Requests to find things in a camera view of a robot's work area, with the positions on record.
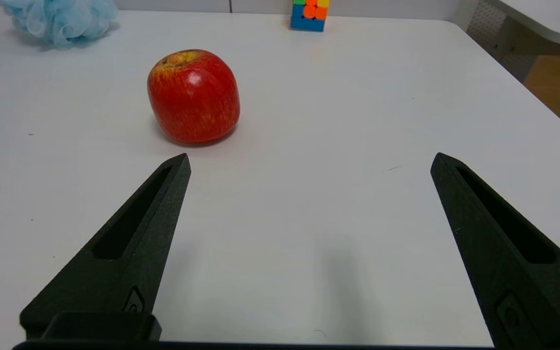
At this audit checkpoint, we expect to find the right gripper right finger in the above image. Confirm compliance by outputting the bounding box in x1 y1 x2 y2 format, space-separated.
431 152 560 348

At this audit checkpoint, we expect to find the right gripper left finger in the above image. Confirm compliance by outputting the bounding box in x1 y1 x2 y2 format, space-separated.
20 153 192 340

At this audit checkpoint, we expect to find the red apple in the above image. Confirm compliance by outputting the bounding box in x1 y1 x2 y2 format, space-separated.
147 49 241 144

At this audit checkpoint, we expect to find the light blue bath loofah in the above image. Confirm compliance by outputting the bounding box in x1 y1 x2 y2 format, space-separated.
0 0 119 48

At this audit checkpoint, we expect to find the white side table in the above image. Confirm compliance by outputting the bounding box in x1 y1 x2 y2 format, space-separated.
465 0 560 81

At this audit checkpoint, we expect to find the colourful puzzle cube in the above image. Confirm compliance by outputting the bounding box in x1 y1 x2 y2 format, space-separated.
290 0 331 33

